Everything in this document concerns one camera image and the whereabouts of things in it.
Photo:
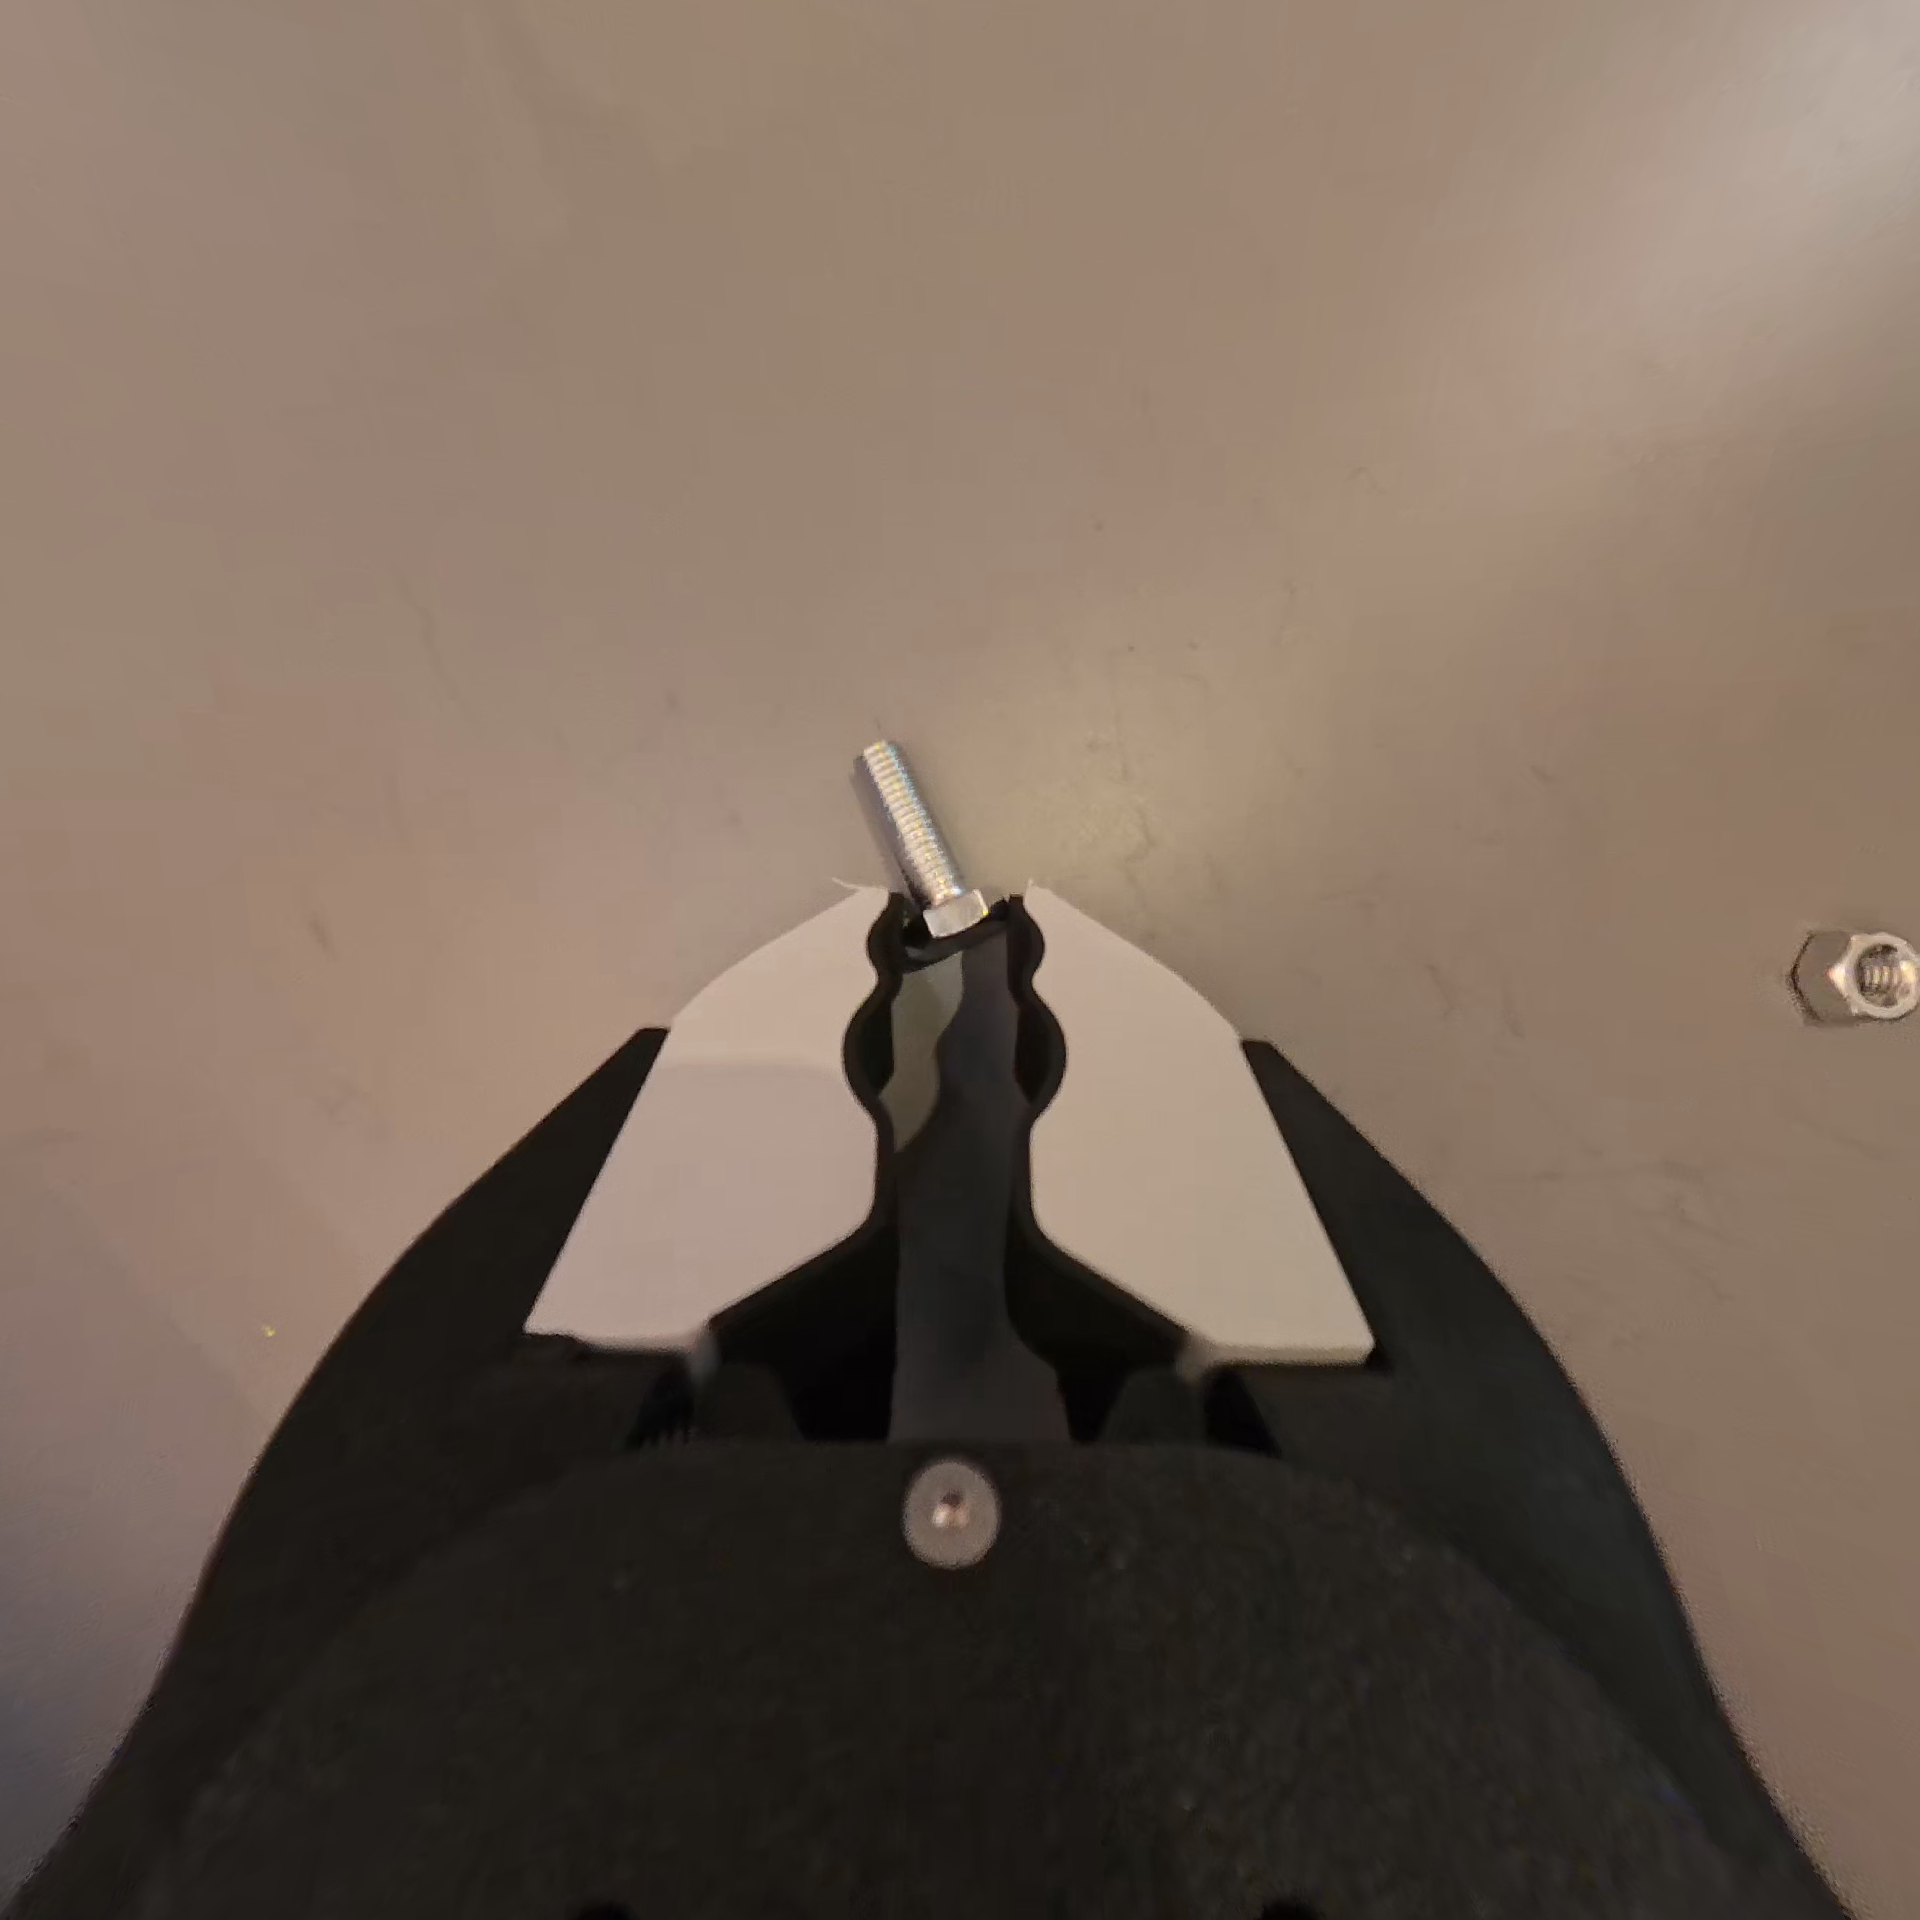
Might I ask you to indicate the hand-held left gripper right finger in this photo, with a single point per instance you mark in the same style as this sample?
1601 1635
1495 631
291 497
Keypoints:
1186 1155

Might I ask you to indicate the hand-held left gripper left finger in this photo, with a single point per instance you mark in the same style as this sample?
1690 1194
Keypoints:
721 1140

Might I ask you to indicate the thin silver hex bolt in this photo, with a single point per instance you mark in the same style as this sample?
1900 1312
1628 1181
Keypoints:
902 826

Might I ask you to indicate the silver hex nut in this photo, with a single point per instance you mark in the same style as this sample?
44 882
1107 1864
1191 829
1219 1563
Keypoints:
1823 984

